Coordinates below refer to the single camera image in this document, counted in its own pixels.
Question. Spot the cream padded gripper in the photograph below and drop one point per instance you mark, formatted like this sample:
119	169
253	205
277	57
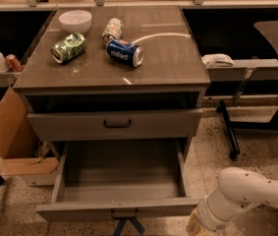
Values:
204	207

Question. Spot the grey drawer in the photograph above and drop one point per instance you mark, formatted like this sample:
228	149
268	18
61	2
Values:
103	180
119	125

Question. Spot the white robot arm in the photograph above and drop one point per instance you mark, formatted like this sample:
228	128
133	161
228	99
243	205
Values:
238	191

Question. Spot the grey drawer cabinet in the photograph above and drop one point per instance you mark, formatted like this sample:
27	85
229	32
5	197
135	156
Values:
170	77

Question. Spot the black table stand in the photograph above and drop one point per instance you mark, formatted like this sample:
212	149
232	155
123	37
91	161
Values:
271	125

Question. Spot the white folded cloth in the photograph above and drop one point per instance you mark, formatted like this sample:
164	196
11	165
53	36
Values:
217	60

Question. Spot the cardboard box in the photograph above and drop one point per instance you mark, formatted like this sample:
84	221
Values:
20	148

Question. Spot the blue pepsi can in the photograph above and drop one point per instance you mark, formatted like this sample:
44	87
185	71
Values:
125	52

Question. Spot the pale green white can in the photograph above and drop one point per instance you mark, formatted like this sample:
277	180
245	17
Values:
113	30

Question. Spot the green crushed can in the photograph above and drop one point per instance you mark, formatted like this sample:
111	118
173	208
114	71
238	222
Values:
68	48

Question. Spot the white bowl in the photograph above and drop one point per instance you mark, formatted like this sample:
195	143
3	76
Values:
76	21

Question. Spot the red can right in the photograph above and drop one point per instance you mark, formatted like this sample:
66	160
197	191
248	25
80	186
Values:
14	63

